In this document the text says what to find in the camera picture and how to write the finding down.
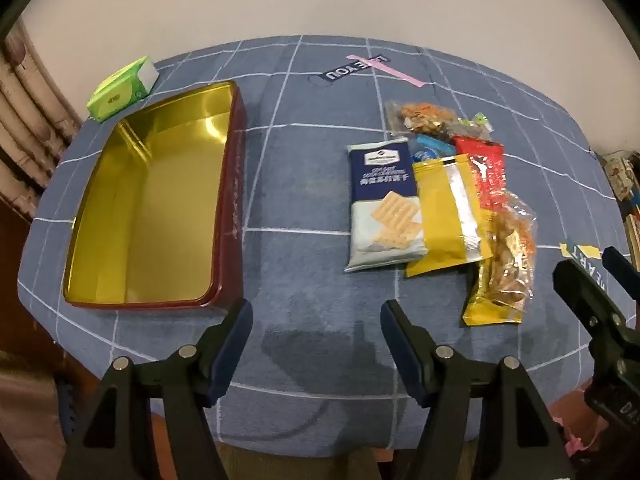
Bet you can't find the blue cracker packet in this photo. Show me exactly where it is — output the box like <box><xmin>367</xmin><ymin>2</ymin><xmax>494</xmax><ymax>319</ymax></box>
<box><xmin>344</xmin><ymin>137</ymin><xmax>428</xmax><ymax>274</ymax></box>

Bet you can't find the yellow snack packet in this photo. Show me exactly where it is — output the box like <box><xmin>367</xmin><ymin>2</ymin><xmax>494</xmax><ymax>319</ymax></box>
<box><xmin>406</xmin><ymin>155</ymin><xmax>496</xmax><ymax>278</ymax></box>

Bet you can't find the yellow clear-window nut packet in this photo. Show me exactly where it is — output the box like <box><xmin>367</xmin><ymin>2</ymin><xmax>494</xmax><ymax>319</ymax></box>
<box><xmin>462</xmin><ymin>187</ymin><xmax>538</xmax><ymax>328</ymax></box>

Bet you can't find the green tissue pack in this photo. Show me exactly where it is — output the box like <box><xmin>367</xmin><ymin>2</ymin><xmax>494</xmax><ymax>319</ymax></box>
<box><xmin>86</xmin><ymin>56</ymin><xmax>161</xmax><ymax>125</ymax></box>

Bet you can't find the gold tin box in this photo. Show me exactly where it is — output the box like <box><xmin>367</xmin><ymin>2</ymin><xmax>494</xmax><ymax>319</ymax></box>
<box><xmin>62</xmin><ymin>80</ymin><xmax>246</xmax><ymax>311</ymax></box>

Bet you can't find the green small snack packet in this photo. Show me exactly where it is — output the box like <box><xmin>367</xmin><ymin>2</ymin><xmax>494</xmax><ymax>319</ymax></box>
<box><xmin>452</xmin><ymin>112</ymin><xmax>496</xmax><ymax>142</ymax></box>

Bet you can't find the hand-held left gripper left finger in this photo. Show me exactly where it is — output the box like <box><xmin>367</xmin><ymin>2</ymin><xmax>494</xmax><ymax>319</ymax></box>
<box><xmin>57</xmin><ymin>299</ymin><xmax>253</xmax><ymax>480</ymax></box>

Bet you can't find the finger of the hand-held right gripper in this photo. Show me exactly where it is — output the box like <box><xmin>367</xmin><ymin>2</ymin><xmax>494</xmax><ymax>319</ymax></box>
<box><xmin>602</xmin><ymin>246</ymin><xmax>640</xmax><ymax>306</ymax></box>
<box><xmin>552</xmin><ymin>259</ymin><xmax>628</xmax><ymax>356</ymax></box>

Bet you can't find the clear mixed nut packet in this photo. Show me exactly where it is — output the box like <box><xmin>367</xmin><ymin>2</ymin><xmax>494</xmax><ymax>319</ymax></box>
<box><xmin>385</xmin><ymin>100</ymin><xmax>461</xmax><ymax>137</ymax></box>

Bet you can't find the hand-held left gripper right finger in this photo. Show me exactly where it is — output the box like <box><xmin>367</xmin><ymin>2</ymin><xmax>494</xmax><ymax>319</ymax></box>
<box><xmin>380</xmin><ymin>300</ymin><xmax>576</xmax><ymax>480</ymax></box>

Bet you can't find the blue checked cloth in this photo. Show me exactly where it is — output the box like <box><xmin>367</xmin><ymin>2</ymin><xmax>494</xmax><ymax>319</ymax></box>
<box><xmin>15</xmin><ymin>35</ymin><xmax>640</xmax><ymax>451</ymax></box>

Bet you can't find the red snack packet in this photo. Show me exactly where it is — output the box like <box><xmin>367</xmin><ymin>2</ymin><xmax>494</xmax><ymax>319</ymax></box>
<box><xmin>452</xmin><ymin>135</ymin><xmax>507</xmax><ymax>213</ymax></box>

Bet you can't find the cluttered shelf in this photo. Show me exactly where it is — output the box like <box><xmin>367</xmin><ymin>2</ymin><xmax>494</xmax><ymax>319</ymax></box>
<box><xmin>597</xmin><ymin>150</ymin><xmax>640</xmax><ymax>261</ymax></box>

